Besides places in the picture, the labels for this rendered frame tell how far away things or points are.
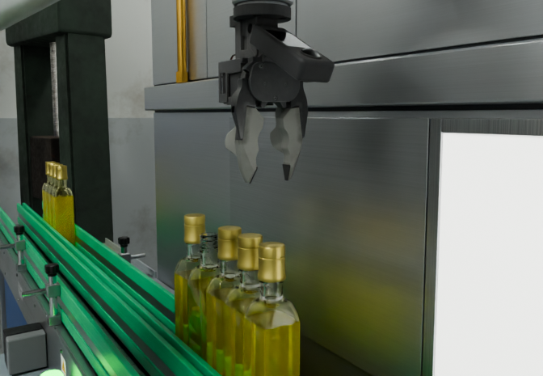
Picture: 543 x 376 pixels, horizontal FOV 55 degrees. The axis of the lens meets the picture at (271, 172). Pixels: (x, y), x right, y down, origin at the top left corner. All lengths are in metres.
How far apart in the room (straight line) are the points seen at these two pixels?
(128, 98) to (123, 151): 0.41
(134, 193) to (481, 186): 3.75
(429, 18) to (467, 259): 0.28
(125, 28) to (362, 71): 3.58
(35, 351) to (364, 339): 0.82
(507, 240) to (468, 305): 0.09
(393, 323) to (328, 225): 0.17
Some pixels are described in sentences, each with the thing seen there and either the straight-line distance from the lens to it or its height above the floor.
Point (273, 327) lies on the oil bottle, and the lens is 0.66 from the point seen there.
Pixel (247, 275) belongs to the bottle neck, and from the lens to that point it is 0.71.
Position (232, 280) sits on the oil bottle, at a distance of 0.76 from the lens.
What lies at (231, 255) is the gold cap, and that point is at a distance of 0.76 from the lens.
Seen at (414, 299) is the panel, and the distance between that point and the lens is 0.67.
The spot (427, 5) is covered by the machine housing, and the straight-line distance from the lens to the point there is 0.68.
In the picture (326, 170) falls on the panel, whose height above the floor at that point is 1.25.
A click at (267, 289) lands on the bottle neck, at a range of 0.67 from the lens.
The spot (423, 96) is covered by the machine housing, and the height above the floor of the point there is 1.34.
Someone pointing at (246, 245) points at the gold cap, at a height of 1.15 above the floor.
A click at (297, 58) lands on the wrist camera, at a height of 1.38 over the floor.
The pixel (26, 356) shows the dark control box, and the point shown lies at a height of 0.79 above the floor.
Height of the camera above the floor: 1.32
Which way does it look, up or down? 6 degrees down
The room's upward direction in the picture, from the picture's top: straight up
